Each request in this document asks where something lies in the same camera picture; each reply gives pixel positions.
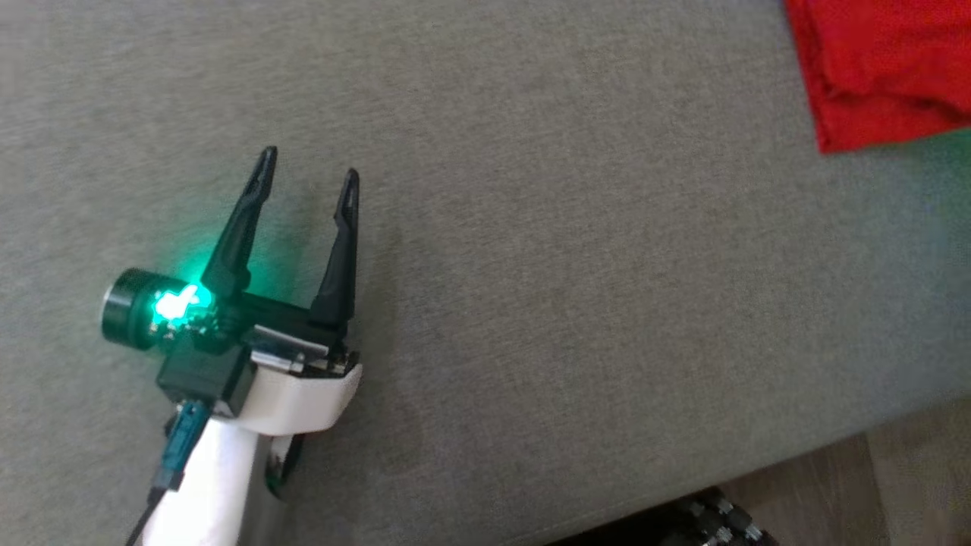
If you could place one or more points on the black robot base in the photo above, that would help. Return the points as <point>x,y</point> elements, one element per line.
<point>705,523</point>

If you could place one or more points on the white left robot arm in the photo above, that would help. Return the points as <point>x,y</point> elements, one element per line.
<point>212,485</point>

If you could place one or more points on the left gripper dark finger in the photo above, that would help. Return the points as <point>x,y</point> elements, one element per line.
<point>239,235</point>
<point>340,258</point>

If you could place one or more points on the red and white shirt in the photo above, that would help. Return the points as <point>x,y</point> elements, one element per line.
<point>880,68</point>

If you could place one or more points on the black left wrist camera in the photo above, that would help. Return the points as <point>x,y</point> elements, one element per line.
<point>133,307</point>

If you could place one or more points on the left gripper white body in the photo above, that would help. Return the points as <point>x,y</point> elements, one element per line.
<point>300,394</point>

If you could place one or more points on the grey fabric sofa seat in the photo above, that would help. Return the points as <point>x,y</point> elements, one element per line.
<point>569,265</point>

